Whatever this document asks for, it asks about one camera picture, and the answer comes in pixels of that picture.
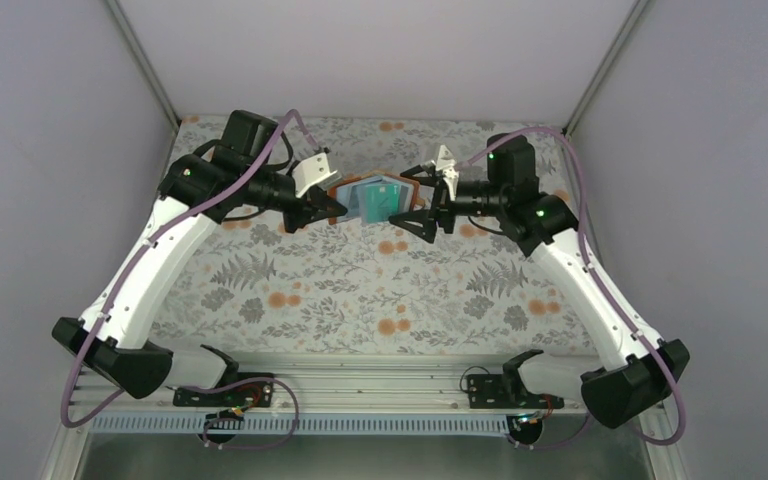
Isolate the teal credit card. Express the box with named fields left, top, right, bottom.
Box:
left=360, top=184, right=401, bottom=224

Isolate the brown leather card holder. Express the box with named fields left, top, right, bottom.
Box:
left=328, top=171, right=420, bottom=225

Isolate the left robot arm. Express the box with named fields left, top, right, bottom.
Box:
left=52, top=110, right=346, bottom=399

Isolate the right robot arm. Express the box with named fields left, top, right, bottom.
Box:
left=389, top=133, right=690, bottom=429

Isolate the floral patterned table mat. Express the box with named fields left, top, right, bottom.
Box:
left=110, top=115, right=614, bottom=357

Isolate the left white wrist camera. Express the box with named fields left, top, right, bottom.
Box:
left=290, top=150, right=337, bottom=198

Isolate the aluminium rail frame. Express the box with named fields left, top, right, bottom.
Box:
left=67, top=351, right=665, bottom=415

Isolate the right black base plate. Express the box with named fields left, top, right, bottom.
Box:
left=465, top=373, right=565, bottom=410

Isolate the blue slotted cable duct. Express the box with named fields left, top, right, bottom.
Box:
left=89, top=412, right=508, bottom=437

